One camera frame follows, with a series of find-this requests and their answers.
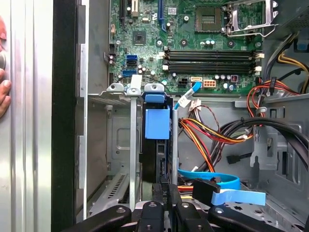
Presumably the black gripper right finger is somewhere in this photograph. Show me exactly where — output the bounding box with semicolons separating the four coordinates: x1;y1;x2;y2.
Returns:
168;183;287;232

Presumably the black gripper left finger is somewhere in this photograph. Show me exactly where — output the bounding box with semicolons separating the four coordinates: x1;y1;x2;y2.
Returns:
61;182;165;232

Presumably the orange red yellow power wire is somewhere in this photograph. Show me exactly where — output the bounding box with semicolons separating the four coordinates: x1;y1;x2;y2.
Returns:
158;117;254;212

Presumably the hard disk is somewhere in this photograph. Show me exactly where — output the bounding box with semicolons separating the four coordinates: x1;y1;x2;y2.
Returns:
141;92;173;186

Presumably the grey metal disk bay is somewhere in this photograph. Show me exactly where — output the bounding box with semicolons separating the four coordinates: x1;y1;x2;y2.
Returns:
86;74;179;218

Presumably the person's hand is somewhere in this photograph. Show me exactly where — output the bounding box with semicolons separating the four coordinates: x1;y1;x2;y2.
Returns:
0;15;12;119

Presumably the grey optical drive cage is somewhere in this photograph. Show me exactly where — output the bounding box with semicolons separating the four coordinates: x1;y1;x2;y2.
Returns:
234;93;309;232

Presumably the black open PC case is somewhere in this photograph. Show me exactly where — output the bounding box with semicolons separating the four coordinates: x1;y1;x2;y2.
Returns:
50;0;309;232

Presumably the black RAM slot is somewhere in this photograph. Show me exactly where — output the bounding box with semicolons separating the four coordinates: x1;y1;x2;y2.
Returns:
164;55;264;61
164;49;264;56
164;61;264;68
164;68;264;74

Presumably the green motherboard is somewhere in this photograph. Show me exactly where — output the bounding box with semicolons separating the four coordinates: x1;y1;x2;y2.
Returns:
106;0;265;97

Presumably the CPU socket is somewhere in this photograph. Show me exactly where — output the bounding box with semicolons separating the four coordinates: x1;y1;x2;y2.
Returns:
194;5;223;33

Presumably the blue expansion slot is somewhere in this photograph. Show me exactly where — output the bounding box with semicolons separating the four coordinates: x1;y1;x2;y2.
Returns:
158;0;168;32

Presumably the black expansion slot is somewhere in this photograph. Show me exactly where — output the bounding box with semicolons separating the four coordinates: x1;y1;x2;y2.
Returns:
120;0;126;29

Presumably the white expansion slot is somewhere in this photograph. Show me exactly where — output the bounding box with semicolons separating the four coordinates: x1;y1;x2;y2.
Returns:
131;0;140;18

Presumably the grey power supply unit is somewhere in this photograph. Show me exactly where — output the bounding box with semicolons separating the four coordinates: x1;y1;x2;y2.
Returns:
277;0;309;31

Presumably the blue SATA wire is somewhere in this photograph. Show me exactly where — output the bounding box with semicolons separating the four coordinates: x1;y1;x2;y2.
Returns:
174;81;267;206

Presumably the thick black cable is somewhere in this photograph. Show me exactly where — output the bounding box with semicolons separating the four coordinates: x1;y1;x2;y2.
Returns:
207;117;309;191

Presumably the red orange wire bundle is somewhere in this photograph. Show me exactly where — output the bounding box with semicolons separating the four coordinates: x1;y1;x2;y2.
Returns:
247;79;301;116

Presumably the yellow wire bundle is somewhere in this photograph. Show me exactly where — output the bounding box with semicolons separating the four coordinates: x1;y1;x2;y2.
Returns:
277;52;309;73

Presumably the thin wire locking lever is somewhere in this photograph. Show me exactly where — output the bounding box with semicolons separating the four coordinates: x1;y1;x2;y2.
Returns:
225;23;279;39

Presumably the metal socket cover frame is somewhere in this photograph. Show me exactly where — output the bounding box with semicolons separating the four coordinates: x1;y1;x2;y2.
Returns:
226;0;279;37

